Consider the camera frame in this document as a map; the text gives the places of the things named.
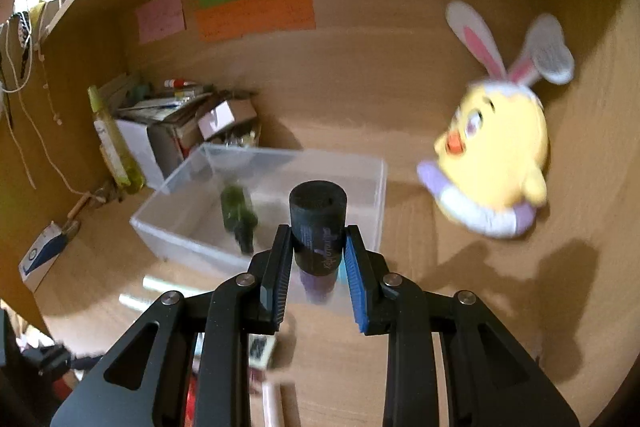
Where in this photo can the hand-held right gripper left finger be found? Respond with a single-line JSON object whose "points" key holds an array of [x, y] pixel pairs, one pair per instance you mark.
{"points": [[280, 287]]}

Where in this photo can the blue and white box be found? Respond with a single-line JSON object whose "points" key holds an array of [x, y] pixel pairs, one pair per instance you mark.
{"points": [[42, 254]]}

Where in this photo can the white cardboard box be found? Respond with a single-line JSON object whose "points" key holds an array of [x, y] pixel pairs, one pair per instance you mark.
{"points": [[137, 147]]}

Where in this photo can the dark green bottle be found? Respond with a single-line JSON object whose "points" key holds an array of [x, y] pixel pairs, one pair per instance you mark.
{"points": [[237, 212]]}

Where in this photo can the yellow-green spray bottle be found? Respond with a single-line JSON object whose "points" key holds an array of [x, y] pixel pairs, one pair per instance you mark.
{"points": [[114, 142]]}

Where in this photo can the orange sticky note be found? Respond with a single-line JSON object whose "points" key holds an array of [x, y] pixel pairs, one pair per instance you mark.
{"points": [[255, 17]]}

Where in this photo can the pink sticky note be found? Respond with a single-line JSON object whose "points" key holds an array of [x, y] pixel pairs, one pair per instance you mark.
{"points": [[161, 17]]}

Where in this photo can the small box with black print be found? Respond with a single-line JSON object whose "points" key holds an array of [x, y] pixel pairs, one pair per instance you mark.
{"points": [[262, 351]]}

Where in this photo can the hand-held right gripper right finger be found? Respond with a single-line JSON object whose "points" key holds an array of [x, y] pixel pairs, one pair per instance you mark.
{"points": [[356, 292]]}

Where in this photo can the clear plastic bin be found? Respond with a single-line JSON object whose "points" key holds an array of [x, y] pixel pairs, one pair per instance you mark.
{"points": [[200, 227]]}

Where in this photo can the brown cardboard box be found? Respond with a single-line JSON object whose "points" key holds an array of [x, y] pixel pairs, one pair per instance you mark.
{"points": [[220, 114]]}

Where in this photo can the pink tube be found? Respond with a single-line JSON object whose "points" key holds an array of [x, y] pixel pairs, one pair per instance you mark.
{"points": [[281, 404]]}

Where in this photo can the light blue tube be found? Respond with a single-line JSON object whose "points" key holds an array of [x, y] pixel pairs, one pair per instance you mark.
{"points": [[162, 284]]}

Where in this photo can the yellow chick plush toy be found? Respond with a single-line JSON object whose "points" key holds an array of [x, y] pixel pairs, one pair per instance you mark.
{"points": [[500, 147]]}

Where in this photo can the bunch of keys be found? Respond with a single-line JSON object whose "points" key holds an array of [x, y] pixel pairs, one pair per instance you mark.
{"points": [[105, 193]]}

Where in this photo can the black cylindrical bottle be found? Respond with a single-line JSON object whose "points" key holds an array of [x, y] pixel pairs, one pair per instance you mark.
{"points": [[317, 217]]}

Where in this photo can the red and white glue stick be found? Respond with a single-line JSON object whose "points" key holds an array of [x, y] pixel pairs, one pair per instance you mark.
{"points": [[180, 83]]}

